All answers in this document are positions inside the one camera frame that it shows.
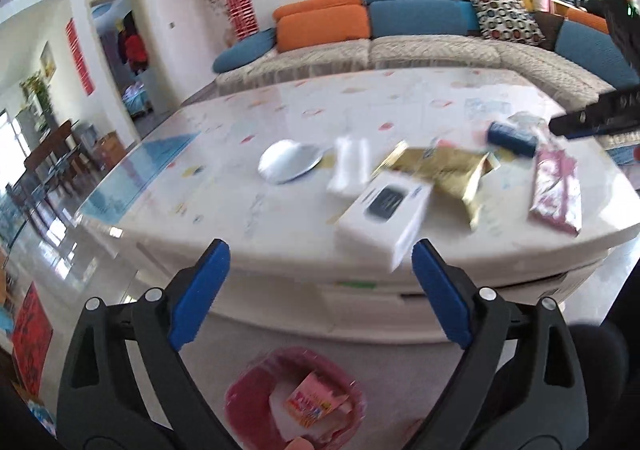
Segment blue bolster cushion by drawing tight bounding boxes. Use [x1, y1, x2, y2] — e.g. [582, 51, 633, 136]
[212, 28, 278, 74]

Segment pink trash bin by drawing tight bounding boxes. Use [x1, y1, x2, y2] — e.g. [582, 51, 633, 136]
[223, 347, 368, 450]

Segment green house plant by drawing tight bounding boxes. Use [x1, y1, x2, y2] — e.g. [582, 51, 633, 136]
[20, 73, 54, 112]

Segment red hanging garment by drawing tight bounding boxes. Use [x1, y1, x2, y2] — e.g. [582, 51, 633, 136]
[124, 33, 150, 75]

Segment pink plastic packet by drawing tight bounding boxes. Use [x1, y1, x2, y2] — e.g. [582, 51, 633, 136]
[527, 147, 583, 237]

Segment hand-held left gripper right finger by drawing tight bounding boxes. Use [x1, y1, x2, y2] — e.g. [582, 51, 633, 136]
[411, 239, 583, 450]

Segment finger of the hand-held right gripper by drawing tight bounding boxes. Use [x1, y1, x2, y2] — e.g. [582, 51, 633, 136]
[549, 89, 640, 138]

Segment orange sofa back cushion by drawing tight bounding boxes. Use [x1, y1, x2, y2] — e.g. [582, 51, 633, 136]
[273, 0, 372, 54]

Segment brown pillow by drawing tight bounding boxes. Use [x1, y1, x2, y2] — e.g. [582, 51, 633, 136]
[531, 10, 567, 51]

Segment red floor rug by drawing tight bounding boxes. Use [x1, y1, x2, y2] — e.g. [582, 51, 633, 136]
[11, 283, 54, 398]

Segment beige sofa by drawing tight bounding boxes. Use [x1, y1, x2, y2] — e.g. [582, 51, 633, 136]
[212, 36, 621, 106]

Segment dark blue small packet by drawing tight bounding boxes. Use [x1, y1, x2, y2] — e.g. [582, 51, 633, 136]
[487, 121, 538, 158]

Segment small red wall hanging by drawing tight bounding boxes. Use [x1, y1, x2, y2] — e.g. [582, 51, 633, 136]
[66, 19, 96, 96]

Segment gold foil packet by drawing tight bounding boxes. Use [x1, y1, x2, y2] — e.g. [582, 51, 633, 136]
[372, 141, 501, 231]

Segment white coffee table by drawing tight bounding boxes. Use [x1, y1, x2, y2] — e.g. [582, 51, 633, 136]
[75, 68, 640, 346]

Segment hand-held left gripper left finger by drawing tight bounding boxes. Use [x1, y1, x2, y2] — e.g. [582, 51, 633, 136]
[56, 239, 236, 450]

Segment white cardboard device box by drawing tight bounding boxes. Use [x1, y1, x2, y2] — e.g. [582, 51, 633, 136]
[334, 171, 435, 273]

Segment blue sofa back cushion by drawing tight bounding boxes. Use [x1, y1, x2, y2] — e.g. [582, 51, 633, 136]
[362, 0, 481, 38]

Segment clear plastic wrapper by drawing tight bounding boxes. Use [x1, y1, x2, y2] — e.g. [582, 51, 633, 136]
[507, 111, 548, 141]

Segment white round plate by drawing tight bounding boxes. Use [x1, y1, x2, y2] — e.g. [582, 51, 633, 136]
[257, 140, 325, 185]

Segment pink printed wrapper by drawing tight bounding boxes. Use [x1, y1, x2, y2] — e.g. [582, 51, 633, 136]
[284, 372, 351, 428]

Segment dark wooden dining chairs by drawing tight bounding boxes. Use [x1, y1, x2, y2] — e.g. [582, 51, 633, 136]
[7, 120, 87, 231]

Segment white plastic packet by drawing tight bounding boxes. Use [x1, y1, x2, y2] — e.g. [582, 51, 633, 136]
[327, 136, 371, 198]

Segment orange sofa corner cushion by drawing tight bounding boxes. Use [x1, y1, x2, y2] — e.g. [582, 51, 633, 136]
[565, 8, 611, 35]

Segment blue sofa corner cushion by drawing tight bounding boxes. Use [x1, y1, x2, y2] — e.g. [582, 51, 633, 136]
[554, 19, 640, 90]

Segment circle patterned pillow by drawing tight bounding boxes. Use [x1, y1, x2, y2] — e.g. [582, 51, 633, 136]
[459, 0, 546, 45]

